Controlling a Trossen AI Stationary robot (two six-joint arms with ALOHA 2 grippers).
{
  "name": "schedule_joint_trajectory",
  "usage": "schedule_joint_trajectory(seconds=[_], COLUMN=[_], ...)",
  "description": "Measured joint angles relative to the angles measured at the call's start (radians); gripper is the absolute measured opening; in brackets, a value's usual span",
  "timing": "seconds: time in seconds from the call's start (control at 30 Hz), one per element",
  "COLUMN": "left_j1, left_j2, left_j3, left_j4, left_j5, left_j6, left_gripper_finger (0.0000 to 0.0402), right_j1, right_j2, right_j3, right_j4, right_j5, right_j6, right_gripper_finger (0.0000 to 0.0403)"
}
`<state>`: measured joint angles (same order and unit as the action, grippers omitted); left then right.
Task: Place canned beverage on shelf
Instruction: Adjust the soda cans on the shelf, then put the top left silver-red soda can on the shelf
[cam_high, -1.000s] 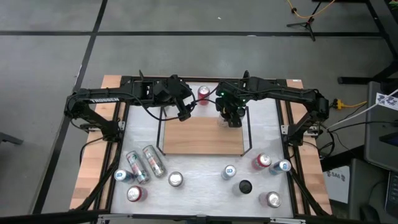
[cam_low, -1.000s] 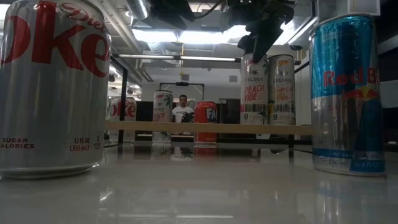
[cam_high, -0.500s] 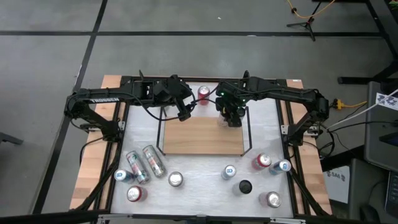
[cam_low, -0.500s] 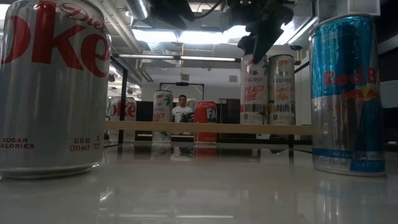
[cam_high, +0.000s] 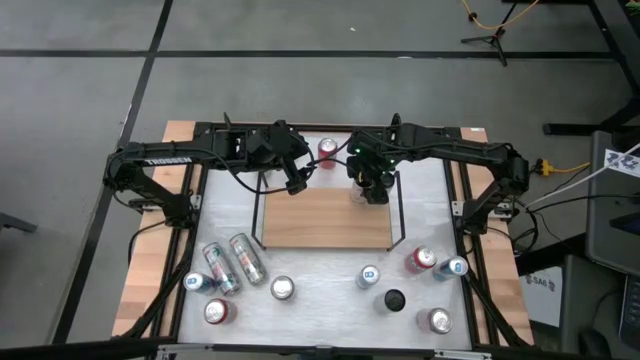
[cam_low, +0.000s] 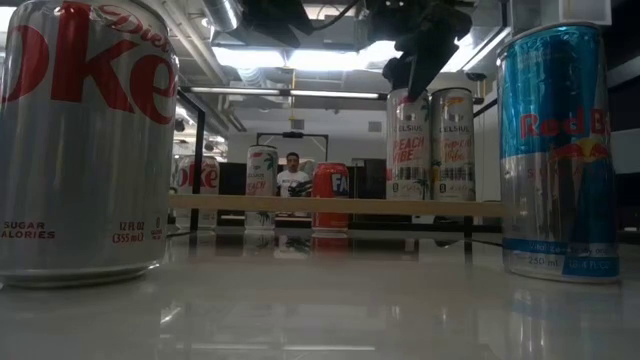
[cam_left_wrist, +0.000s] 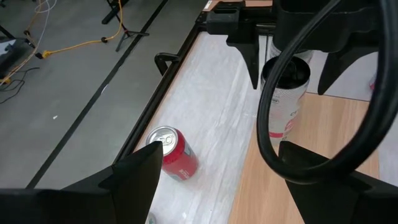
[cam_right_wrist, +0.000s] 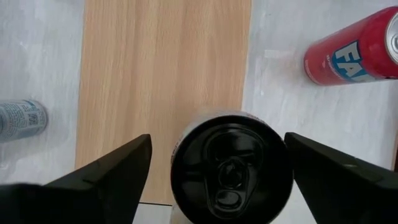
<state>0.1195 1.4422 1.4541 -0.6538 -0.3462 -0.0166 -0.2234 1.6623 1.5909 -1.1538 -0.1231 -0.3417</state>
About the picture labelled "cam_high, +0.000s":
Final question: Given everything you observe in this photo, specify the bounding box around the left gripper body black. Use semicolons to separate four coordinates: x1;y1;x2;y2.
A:
272;144;309;184

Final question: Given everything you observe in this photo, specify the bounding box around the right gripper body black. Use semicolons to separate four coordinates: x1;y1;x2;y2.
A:
347;157;399;187

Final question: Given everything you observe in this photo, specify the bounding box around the Celsius Peach Vibe can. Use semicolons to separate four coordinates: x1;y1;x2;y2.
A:
348;179;369;205

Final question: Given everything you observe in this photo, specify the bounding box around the red Fanta can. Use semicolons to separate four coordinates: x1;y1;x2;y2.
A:
403;245;438;275
317;137;340;170
202;297;237;326

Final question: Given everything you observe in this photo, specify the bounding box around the blue silver Red Bull can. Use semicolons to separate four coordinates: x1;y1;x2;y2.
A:
182;271;217;295
431;255;470;282
354;264;381;291

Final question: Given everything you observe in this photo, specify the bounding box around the silver Diet Coke can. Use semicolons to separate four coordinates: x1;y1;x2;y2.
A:
269;274;297;302
415;306;455;335

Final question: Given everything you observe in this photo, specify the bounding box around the Celsius Tropical Vibe can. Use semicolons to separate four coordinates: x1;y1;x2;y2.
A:
373;288;407;316

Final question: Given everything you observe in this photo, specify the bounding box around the silver Celsius can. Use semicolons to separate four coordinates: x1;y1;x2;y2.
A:
228;232;269;287
201;241;242;296

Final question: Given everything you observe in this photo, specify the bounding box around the black tripod stand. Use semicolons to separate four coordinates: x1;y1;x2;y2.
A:
459;19;511;67

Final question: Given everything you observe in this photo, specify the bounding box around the white cardboard box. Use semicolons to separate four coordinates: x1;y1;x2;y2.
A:
519;265;564;329

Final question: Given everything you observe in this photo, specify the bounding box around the white paper tag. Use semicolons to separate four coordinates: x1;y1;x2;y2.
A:
603;148;640;179

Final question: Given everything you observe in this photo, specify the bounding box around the grey chair base leg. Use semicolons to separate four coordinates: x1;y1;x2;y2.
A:
0;212;39;234

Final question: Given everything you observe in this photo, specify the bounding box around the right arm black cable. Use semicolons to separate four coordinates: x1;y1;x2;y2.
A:
304;134;352;169

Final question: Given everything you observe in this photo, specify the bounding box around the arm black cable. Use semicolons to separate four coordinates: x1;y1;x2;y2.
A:
219;162;294;196
304;134;352;169

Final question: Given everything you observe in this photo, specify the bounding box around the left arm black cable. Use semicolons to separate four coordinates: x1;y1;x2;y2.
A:
219;162;294;196

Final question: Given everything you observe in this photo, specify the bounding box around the wooden shelf with black frame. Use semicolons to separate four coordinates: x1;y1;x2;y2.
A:
249;172;407;254

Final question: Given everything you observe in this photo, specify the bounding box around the yellow cable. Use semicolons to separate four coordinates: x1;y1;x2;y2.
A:
459;0;541;31

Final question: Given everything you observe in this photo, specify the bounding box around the orange cable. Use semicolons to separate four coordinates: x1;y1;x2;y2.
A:
552;160;592;175

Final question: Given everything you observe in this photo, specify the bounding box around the white cable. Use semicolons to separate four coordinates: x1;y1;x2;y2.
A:
524;143;640;210

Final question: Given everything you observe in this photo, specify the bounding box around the black desk leg frame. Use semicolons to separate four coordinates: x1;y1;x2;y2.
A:
542;0;640;137

